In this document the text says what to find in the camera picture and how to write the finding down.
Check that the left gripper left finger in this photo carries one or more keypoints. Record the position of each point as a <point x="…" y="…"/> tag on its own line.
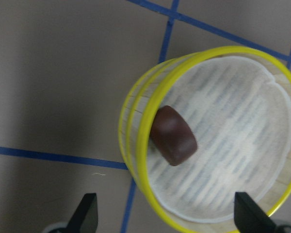
<point x="84" y="219"/>

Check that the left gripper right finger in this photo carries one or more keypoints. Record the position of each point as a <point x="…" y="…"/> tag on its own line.
<point x="250" y="218"/>

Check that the yellow steamer basket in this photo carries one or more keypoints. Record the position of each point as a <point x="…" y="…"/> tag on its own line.
<point x="133" y="107"/>
<point x="237" y="102"/>

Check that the brown chocolate bun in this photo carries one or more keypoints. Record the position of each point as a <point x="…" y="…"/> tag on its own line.
<point x="172" y="136"/>

